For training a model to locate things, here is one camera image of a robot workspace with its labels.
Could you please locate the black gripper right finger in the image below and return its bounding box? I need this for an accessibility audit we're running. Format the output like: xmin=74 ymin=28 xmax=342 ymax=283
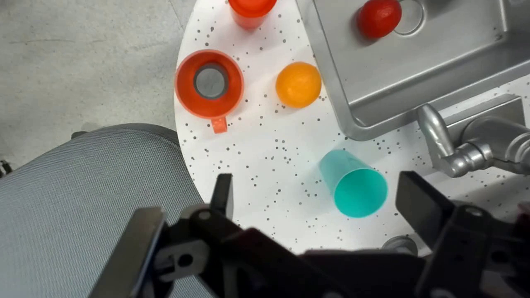
xmin=394 ymin=169 xmax=530 ymax=298

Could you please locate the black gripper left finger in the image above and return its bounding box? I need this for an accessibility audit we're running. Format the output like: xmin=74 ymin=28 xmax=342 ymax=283
xmin=87 ymin=172 xmax=266 ymax=298

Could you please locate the teal plastic cup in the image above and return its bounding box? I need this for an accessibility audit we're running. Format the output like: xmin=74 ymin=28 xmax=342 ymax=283
xmin=316 ymin=147 xmax=389 ymax=220

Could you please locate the grey toy sink basin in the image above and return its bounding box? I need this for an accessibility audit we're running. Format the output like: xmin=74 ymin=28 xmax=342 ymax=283
xmin=294 ymin=0 xmax=530 ymax=142

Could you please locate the silver toy faucet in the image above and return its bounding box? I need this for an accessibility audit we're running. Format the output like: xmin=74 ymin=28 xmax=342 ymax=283
xmin=415 ymin=94 xmax=530 ymax=179

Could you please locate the wooden toy kitchen unit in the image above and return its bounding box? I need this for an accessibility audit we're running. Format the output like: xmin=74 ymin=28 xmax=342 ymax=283
xmin=172 ymin=0 xmax=530 ymax=258

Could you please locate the grey mesh chair seat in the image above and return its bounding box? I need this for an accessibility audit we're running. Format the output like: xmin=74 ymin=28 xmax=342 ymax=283
xmin=0 ymin=121 xmax=213 ymax=298

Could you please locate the toy orange fruit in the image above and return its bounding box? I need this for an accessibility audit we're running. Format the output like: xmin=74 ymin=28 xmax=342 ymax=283
xmin=273 ymin=59 xmax=322 ymax=109

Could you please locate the red toy tomato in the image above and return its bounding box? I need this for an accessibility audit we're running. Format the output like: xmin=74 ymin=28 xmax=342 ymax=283
xmin=354 ymin=0 xmax=404 ymax=41

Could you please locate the red cup with handle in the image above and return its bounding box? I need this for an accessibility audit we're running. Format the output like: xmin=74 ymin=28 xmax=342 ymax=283
xmin=173 ymin=48 xmax=245 ymax=136

